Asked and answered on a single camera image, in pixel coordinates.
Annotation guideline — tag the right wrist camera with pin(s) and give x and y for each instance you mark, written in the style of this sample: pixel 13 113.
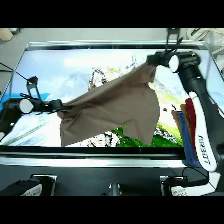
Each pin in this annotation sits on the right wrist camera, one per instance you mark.
pixel 172 37

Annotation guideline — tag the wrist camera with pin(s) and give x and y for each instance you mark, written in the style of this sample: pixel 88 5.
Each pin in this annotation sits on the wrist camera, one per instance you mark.
pixel 32 83
pixel 172 37

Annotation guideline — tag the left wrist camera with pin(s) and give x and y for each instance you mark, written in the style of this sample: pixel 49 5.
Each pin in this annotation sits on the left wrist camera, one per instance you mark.
pixel 32 83

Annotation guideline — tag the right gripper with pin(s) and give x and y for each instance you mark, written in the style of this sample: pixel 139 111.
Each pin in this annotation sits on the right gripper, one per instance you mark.
pixel 159 59

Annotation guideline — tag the brown garment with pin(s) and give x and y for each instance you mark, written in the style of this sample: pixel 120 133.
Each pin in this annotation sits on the brown garment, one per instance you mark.
pixel 179 118

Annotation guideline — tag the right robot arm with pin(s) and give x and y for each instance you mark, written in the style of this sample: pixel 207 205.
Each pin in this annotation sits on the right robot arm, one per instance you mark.
pixel 199 87

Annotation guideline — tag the brown T-shirt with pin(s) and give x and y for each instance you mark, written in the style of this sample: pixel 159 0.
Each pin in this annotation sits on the brown T-shirt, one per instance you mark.
pixel 116 103

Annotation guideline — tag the blue garment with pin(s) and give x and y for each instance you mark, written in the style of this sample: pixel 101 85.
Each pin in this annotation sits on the blue garment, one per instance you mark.
pixel 187 146

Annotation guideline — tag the red garment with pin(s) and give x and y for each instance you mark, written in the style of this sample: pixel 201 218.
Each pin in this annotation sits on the red garment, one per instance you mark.
pixel 191 111

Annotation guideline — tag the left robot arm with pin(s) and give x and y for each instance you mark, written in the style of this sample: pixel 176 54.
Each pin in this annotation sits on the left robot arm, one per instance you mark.
pixel 13 107

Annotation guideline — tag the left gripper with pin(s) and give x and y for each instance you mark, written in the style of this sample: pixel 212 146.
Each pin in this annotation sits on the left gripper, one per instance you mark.
pixel 52 106

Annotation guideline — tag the silver frame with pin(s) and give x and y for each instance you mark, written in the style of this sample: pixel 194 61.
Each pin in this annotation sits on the silver frame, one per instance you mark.
pixel 83 162

